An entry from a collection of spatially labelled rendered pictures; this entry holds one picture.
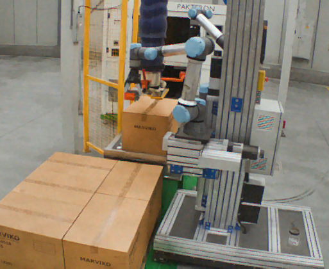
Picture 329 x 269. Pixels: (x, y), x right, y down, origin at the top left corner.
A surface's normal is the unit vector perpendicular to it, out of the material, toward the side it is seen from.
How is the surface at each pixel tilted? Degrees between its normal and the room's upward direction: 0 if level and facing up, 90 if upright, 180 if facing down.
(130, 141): 90
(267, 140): 90
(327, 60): 90
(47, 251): 90
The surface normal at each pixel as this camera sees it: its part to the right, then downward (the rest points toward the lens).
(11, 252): -0.17, 0.32
